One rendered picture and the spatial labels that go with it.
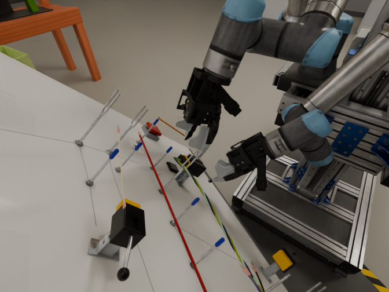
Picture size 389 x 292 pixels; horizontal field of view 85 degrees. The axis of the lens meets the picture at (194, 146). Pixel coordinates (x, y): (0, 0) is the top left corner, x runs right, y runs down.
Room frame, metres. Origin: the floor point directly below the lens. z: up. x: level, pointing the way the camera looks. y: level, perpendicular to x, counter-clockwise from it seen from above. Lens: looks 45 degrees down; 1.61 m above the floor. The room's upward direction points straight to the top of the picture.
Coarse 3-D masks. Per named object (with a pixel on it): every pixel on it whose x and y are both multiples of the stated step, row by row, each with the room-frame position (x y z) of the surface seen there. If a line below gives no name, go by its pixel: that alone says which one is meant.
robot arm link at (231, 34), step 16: (240, 0) 0.45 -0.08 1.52; (256, 0) 0.45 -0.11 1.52; (224, 16) 0.46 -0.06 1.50; (240, 16) 0.44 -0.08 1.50; (256, 16) 0.45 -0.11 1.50; (224, 32) 0.44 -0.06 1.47; (240, 32) 0.43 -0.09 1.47; (256, 32) 0.47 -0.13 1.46; (224, 48) 0.43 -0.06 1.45; (240, 48) 0.43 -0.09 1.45
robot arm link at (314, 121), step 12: (300, 120) 0.43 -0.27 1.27; (312, 120) 0.42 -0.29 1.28; (324, 120) 0.41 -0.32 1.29; (288, 132) 0.42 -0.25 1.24; (300, 132) 0.40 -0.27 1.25; (312, 132) 0.40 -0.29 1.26; (324, 132) 0.39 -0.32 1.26; (288, 144) 0.40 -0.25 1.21; (300, 144) 0.39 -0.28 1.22; (312, 144) 0.39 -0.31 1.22
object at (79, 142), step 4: (116, 92) 0.37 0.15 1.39; (112, 96) 0.36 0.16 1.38; (116, 96) 0.35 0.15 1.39; (108, 100) 0.36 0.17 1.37; (112, 104) 0.35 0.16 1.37; (104, 108) 0.35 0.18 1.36; (108, 108) 0.34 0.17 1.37; (100, 112) 0.34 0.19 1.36; (104, 112) 0.34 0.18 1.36; (100, 116) 0.34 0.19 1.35; (96, 120) 0.34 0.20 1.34; (92, 124) 0.33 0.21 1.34; (92, 128) 0.33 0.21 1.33; (88, 132) 0.32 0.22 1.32; (84, 136) 0.32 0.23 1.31; (76, 140) 0.32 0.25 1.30; (80, 140) 0.32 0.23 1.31; (76, 144) 0.31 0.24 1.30; (80, 144) 0.31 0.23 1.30
